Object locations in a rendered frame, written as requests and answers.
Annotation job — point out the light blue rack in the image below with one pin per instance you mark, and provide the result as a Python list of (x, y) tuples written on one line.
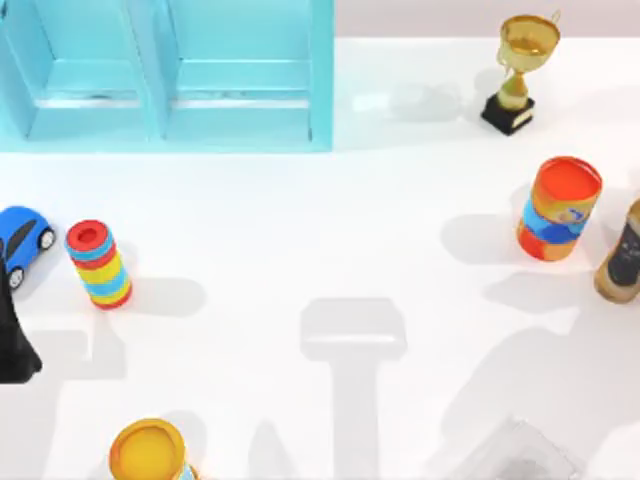
[(240, 75)]

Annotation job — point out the stack of coloured rings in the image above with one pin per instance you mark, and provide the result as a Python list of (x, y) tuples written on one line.
[(100, 265)]

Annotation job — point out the orange and blue can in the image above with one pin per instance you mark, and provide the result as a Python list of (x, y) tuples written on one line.
[(560, 210)]

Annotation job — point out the gold trophy with black base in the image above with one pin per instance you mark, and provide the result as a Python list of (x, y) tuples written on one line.
[(520, 60)]

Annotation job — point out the yellow can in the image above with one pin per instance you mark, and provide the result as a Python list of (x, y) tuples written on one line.
[(147, 452)]

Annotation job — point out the blue toy car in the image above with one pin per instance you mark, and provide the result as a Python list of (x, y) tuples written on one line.
[(22, 240)]

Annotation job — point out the tan bottle with black label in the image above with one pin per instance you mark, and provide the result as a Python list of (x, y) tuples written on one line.
[(622, 260)]

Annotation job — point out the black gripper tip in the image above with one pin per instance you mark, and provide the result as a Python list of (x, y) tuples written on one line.
[(12, 340)]

